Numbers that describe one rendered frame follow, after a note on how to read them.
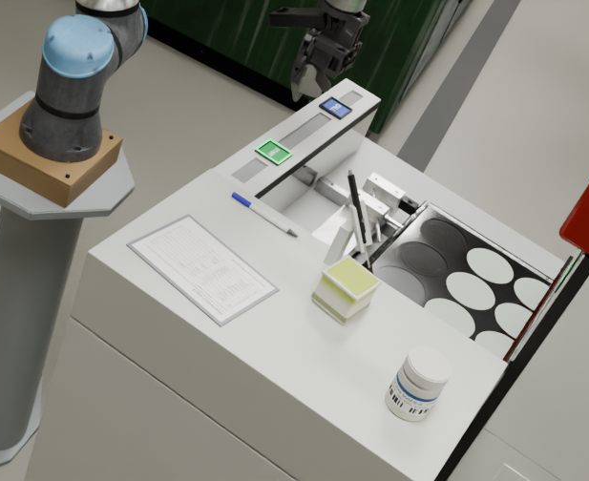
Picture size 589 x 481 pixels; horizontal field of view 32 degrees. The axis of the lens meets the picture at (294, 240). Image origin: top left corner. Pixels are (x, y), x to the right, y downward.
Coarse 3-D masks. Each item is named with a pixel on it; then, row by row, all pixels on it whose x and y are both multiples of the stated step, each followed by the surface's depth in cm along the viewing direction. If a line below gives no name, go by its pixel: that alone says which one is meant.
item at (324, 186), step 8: (320, 184) 217; (328, 184) 217; (336, 184) 218; (320, 192) 218; (328, 192) 217; (336, 192) 216; (344, 192) 216; (336, 200) 217; (344, 200) 216; (384, 224) 214; (384, 232) 215; (392, 232) 214
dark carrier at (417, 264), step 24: (432, 216) 212; (408, 240) 202; (432, 240) 205; (456, 240) 208; (480, 240) 210; (384, 264) 194; (408, 264) 197; (432, 264) 199; (456, 264) 202; (408, 288) 191; (432, 288) 193; (504, 288) 201; (480, 312) 193
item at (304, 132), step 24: (336, 96) 222; (360, 96) 227; (288, 120) 209; (312, 120) 213; (336, 120) 215; (288, 144) 203; (312, 144) 205; (216, 168) 189; (240, 168) 191; (264, 168) 195; (288, 168) 196
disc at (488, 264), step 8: (480, 248) 208; (472, 256) 206; (480, 256) 207; (488, 256) 207; (496, 256) 208; (472, 264) 203; (480, 264) 204; (488, 264) 205; (496, 264) 206; (504, 264) 207; (480, 272) 202; (488, 272) 203; (496, 272) 204; (504, 272) 205; (512, 272) 206; (488, 280) 201; (496, 280) 202; (504, 280) 203
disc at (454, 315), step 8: (432, 304) 190; (440, 304) 191; (448, 304) 191; (456, 304) 192; (432, 312) 188; (440, 312) 189; (448, 312) 190; (456, 312) 191; (464, 312) 191; (448, 320) 188; (456, 320) 189; (464, 320) 190; (472, 320) 190; (456, 328) 187; (464, 328) 188; (472, 328) 188
